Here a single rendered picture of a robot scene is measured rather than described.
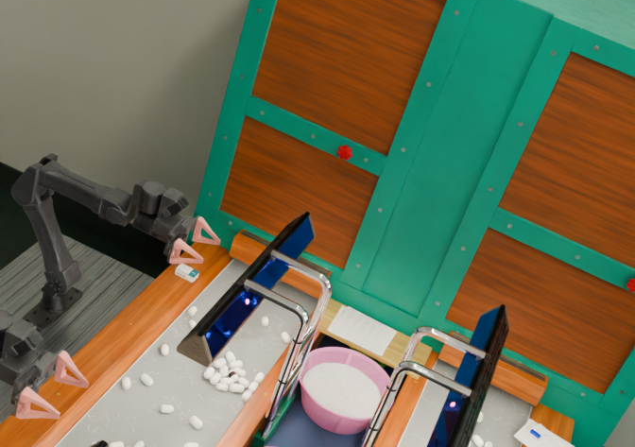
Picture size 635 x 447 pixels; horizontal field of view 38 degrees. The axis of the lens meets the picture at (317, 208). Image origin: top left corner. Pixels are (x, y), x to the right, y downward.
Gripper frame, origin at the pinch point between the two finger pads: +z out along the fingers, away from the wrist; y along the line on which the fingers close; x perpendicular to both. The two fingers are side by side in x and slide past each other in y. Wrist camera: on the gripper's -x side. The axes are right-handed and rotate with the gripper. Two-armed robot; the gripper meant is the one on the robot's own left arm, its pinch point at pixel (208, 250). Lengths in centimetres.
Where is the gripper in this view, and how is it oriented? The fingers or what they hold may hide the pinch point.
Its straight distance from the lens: 223.5
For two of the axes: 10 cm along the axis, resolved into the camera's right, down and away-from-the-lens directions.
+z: 9.0, 4.2, -1.4
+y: 3.3, -4.2, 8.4
